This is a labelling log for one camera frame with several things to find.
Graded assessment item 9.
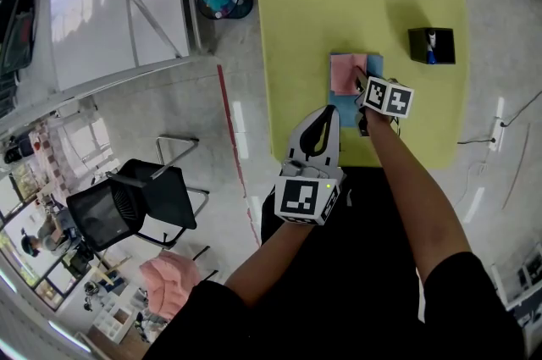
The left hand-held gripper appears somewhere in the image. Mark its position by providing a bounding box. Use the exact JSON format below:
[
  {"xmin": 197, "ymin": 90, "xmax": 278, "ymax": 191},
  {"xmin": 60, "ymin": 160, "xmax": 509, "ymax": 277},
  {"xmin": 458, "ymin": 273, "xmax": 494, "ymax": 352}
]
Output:
[{"xmin": 274, "ymin": 104, "xmax": 347, "ymax": 227}]

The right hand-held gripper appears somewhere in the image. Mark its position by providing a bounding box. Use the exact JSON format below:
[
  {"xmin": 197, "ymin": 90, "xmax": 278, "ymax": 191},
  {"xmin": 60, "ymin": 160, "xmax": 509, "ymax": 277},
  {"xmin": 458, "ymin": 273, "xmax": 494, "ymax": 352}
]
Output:
[{"xmin": 352, "ymin": 67, "xmax": 415, "ymax": 138}]

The pink cloth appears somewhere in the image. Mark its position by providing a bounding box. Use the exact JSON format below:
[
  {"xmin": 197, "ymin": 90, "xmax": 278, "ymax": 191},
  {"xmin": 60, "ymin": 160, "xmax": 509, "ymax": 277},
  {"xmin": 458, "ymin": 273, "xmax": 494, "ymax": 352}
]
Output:
[{"xmin": 329, "ymin": 53, "xmax": 368, "ymax": 96}]

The blue cloth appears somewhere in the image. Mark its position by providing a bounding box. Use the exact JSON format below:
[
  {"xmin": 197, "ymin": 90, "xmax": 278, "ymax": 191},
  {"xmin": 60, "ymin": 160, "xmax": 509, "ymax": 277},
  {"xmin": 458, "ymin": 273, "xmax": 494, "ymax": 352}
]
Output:
[{"xmin": 329, "ymin": 51, "xmax": 385, "ymax": 130}]

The person's right forearm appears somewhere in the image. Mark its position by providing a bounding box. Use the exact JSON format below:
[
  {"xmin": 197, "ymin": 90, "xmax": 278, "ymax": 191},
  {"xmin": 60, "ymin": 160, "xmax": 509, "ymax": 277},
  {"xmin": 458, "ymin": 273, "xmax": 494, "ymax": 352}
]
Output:
[{"xmin": 364, "ymin": 112, "xmax": 473, "ymax": 287}]

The person's left forearm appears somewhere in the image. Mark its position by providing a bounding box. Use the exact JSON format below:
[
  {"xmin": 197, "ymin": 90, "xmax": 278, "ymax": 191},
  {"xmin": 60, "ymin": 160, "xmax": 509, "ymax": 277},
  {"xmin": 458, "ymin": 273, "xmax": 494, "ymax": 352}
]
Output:
[{"xmin": 224, "ymin": 218, "xmax": 317, "ymax": 308}]

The black pen holder box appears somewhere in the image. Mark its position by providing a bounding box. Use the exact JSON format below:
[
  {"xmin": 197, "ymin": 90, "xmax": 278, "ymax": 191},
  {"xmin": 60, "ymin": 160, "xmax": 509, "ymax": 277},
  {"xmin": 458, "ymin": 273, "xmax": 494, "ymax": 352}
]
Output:
[{"xmin": 407, "ymin": 26, "xmax": 457, "ymax": 66}]

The blue white pen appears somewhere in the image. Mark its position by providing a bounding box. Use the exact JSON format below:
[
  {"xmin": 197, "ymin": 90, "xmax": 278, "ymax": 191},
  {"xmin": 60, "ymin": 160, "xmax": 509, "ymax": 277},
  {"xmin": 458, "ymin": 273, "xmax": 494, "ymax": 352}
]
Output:
[{"xmin": 424, "ymin": 28, "xmax": 438, "ymax": 65}]

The red floor tape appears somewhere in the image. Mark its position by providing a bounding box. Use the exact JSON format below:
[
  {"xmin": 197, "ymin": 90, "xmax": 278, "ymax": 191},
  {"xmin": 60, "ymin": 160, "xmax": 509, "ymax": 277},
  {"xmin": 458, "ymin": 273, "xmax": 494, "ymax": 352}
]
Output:
[{"xmin": 216, "ymin": 64, "xmax": 262, "ymax": 247}]

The white power strip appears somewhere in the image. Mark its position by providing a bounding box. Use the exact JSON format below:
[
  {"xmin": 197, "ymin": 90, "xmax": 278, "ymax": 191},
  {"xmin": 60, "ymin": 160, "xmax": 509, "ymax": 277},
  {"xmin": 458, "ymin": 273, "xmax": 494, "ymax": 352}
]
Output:
[{"xmin": 489, "ymin": 114, "xmax": 509, "ymax": 152}]

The black mesh chair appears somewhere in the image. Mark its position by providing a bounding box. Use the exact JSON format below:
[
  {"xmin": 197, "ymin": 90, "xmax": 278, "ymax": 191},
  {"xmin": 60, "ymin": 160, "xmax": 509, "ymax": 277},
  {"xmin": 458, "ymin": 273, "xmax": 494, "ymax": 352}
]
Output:
[{"xmin": 66, "ymin": 136, "xmax": 211, "ymax": 253}]

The person's black shirt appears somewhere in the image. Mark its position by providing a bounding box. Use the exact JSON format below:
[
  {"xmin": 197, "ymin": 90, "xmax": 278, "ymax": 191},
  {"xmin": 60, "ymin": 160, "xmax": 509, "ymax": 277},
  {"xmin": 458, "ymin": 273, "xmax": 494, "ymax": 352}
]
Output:
[{"xmin": 143, "ymin": 165, "xmax": 528, "ymax": 360}]

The pink jacket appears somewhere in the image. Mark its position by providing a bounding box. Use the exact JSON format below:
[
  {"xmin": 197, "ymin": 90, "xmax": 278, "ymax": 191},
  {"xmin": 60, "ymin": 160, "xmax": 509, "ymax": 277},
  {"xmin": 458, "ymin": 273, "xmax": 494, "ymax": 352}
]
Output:
[{"xmin": 139, "ymin": 250, "xmax": 202, "ymax": 324}]

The black power cable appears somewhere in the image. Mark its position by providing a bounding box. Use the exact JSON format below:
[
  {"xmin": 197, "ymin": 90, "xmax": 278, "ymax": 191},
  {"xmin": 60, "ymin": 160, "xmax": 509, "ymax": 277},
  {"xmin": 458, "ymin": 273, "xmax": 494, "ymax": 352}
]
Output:
[{"xmin": 456, "ymin": 91, "xmax": 542, "ymax": 146}]

